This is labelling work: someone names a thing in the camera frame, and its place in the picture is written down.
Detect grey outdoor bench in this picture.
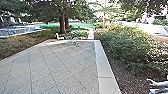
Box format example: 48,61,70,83
54,32,66,42

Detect low green ground shrubs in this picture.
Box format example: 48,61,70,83
0,28,90,59

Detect trimmed green hedge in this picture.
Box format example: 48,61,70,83
99,25,168,76

